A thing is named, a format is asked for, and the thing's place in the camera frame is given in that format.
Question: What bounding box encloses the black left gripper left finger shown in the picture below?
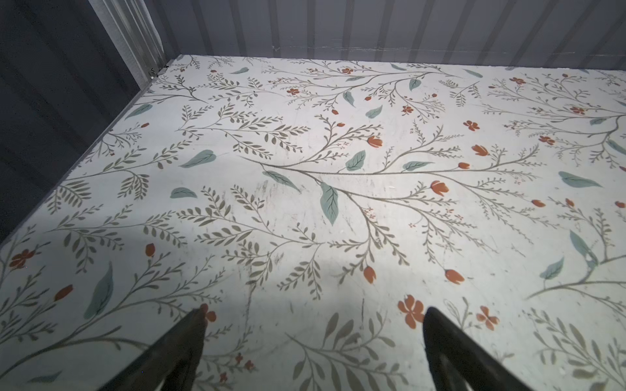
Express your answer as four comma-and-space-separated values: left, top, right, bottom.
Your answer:
100, 309, 206, 391

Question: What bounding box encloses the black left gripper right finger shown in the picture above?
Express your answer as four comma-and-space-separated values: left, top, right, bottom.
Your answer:
423, 306, 531, 391

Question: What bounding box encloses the aluminium frame post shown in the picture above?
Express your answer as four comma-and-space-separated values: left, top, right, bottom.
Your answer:
89, 0, 167, 89

